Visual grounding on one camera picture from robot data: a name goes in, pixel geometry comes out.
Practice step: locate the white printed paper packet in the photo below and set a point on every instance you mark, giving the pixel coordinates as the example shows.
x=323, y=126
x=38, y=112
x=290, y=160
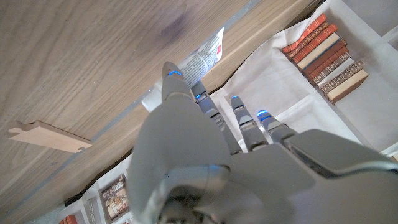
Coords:
x=202, y=60

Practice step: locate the wooden track block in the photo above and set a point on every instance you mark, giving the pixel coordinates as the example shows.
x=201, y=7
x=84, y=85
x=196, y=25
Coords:
x=49, y=137

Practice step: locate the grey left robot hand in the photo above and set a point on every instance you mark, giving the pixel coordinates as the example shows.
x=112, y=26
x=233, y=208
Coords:
x=192, y=161

